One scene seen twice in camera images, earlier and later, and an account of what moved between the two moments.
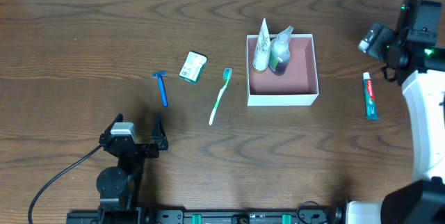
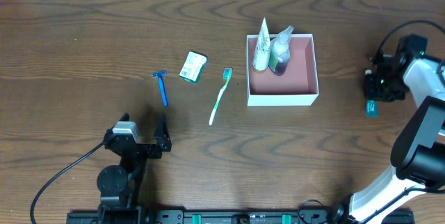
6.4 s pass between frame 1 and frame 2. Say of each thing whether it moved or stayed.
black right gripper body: moved
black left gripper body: stayed
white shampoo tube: stayed
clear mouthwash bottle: stayed
